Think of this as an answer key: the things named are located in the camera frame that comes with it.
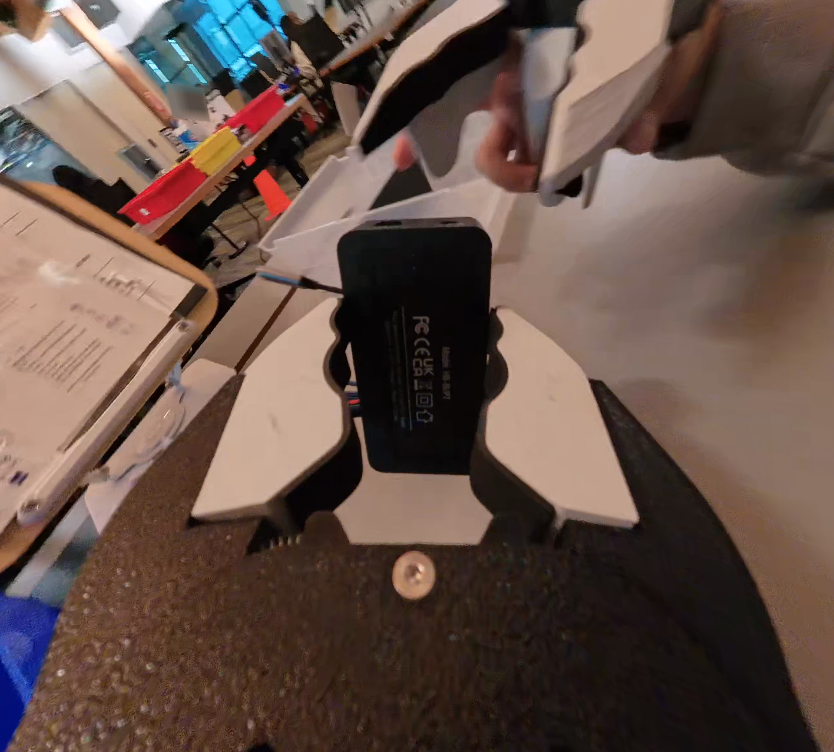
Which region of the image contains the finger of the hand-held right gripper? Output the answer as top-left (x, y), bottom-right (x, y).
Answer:
top-left (539, 0), bottom-right (680, 207)
top-left (352, 0), bottom-right (512, 155)

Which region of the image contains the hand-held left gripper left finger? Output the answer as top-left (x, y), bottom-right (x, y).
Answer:
top-left (191, 298), bottom-right (361, 521)

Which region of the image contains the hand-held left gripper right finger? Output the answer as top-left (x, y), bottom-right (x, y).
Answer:
top-left (472, 307), bottom-right (639, 531)

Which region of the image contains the teal-tipped USB cable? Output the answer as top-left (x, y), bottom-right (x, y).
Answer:
top-left (257, 272), bottom-right (361, 419)

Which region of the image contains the compact black USB hub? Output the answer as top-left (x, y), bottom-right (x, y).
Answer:
top-left (337, 218), bottom-right (493, 474)

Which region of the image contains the white plastic bin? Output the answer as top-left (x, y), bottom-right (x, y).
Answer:
top-left (257, 152), bottom-right (522, 274)

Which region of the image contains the blue plastic bin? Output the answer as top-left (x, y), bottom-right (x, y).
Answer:
top-left (0, 592), bottom-right (61, 730)

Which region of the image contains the person's right forearm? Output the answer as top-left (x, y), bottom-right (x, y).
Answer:
top-left (652, 0), bottom-right (834, 179)

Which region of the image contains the light grey desk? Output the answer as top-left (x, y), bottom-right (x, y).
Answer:
top-left (195, 149), bottom-right (834, 752)

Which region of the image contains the person's right hand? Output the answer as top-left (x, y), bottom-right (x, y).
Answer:
top-left (393, 38), bottom-right (543, 192)

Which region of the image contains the red storage bin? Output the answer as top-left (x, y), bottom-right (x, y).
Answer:
top-left (117, 162), bottom-right (209, 224)
top-left (225, 89), bottom-right (288, 134)

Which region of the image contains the orange traffic cone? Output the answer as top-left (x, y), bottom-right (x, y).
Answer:
top-left (253, 169), bottom-right (293, 222)

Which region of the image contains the wooden table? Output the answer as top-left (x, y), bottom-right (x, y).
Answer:
top-left (133, 90), bottom-right (323, 241)

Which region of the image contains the document stand with papers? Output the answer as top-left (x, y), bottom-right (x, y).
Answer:
top-left (0, 175), bottom-right (219, 573)

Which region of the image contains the yellow storage bin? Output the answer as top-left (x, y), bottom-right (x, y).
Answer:
top-left (192, 126), bottom-right (243, 174)

